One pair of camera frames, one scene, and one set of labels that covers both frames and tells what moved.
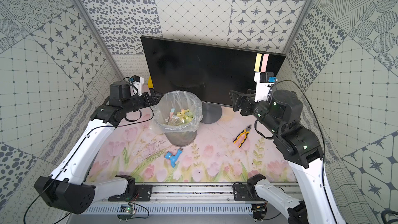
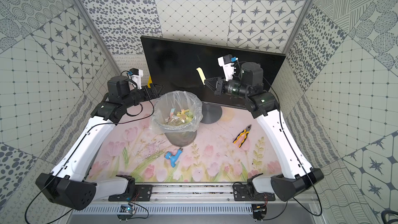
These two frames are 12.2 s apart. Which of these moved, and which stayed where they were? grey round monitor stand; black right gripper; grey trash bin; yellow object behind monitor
Moved: black right gripper
Stayed: grey trash bin; grey round monitor stand; yellow object behind monitor
